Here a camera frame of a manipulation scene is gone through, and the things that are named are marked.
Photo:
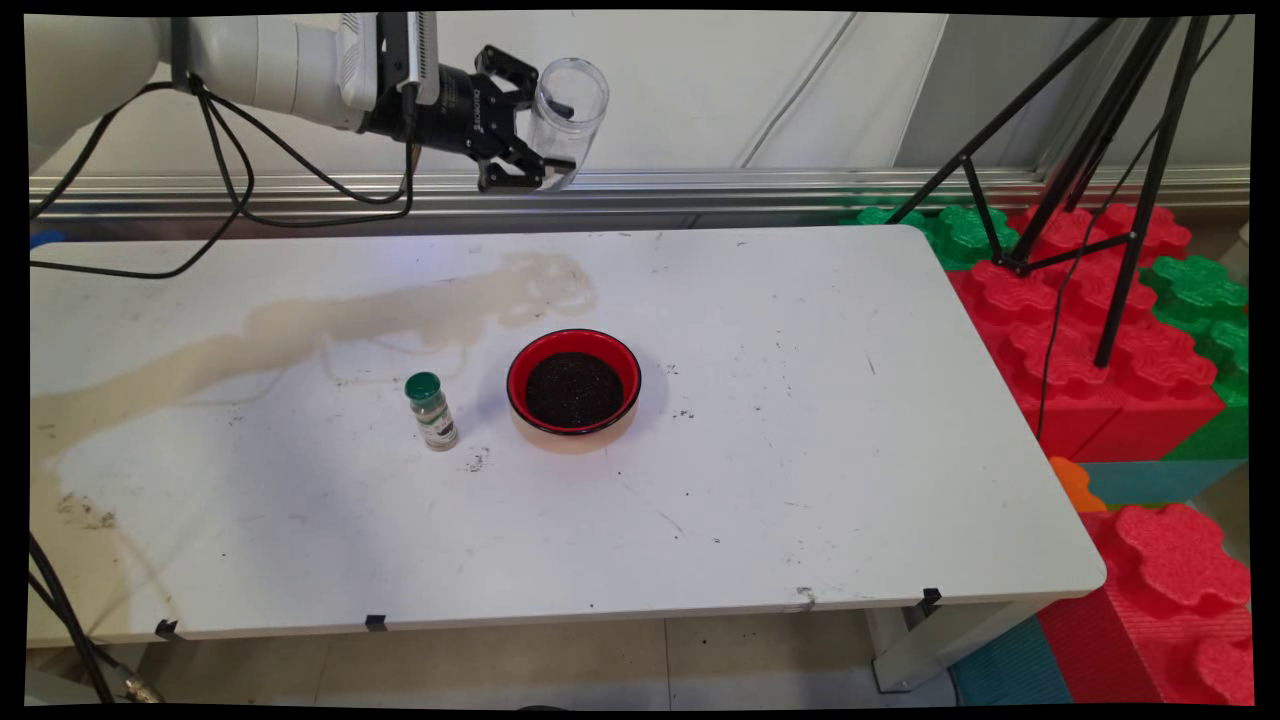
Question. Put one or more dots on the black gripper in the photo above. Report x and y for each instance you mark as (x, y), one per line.
(460, 115)

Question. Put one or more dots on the clear plastic jar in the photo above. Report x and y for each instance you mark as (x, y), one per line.
(585, 110)

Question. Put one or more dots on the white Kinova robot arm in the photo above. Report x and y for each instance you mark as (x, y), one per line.
(100, 60)

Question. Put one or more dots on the red bowl with black rim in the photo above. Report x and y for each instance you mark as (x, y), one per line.
(530, 375)

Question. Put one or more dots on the black seeds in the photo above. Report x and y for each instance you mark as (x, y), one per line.
(575, 390)

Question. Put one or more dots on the spice bottle with green cap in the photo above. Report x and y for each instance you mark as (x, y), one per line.
(436, 420)

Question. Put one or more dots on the green studded foam block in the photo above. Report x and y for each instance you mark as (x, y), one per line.
(965, 235)
(1200, 290)

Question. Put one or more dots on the black tripod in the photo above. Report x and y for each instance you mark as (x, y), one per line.
(1012, 266)

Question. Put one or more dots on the red studded foam block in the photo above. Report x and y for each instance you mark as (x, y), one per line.
(1080, 400)
(1180, 560)

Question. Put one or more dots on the white table leg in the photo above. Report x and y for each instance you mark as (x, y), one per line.
(920, 650)

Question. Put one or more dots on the orange foam piece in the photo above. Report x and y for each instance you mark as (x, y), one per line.
(1075, 488)

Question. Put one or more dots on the teal foam block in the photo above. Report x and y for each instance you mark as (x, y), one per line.
(1150, 480)

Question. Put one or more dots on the teal foam mat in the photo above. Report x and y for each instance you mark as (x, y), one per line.
(1010, 670)

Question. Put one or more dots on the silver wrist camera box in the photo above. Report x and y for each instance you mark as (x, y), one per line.
(425, 55)

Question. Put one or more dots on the aluminium wall rail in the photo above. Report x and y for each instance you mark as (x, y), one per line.
(700, 185)

